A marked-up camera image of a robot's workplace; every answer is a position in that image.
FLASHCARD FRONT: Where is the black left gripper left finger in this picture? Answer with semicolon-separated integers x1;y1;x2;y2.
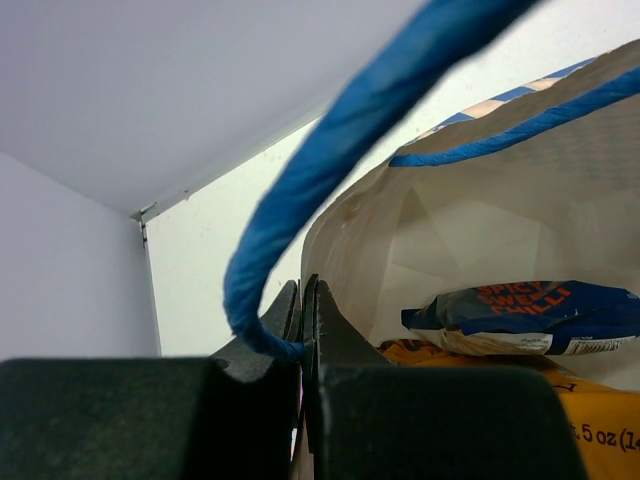
0;279;301;480

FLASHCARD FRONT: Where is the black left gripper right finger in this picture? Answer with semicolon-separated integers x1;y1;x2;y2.
302;276;587;479

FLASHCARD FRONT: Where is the blue Burts chips bag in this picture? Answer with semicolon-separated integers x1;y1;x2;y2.
401;280;639;356

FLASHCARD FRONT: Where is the orange yellow snack bag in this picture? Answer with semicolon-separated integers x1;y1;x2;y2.
378;339;639;479

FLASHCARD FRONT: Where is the blue checkered paper bag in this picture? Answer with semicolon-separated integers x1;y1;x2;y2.
224;1;639;388

